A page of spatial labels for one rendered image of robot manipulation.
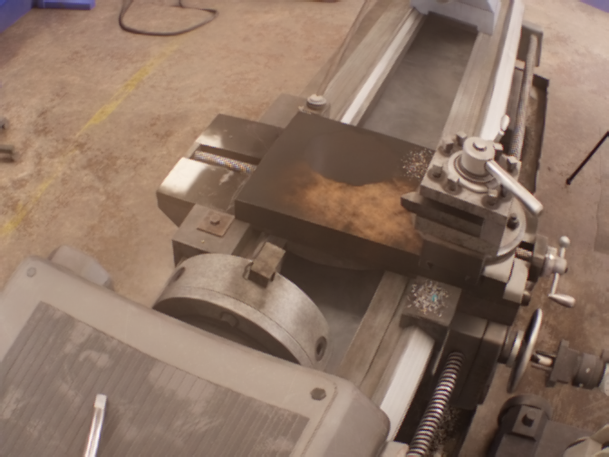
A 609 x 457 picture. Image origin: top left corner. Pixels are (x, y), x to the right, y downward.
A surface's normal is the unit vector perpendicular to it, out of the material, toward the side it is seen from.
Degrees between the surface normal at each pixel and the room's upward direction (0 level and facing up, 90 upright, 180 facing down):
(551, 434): 0
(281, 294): 28
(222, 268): 11
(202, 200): 0
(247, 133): 0
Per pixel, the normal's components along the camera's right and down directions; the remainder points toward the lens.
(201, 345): 0.04, -0.71
